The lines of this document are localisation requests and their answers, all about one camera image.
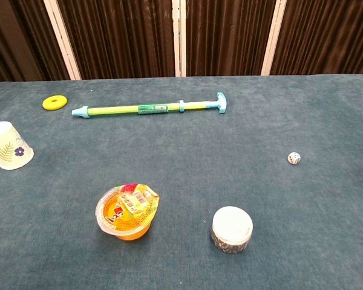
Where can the dark teal table cloth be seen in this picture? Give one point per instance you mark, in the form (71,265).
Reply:
(181,187)

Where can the round white lidded tin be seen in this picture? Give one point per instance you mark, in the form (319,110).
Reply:
(232,228)

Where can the orange jelly cup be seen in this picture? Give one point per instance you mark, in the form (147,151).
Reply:
(127,211)

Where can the green blue toy water pump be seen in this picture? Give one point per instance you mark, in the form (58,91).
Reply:
(145,108)

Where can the tiny white cube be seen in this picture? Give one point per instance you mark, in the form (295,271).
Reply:
(294,157)

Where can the dark curtain partition screen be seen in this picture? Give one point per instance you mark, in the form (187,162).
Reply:
(121,36)

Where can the white plastic cup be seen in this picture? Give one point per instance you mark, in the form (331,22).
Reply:
(9,146)

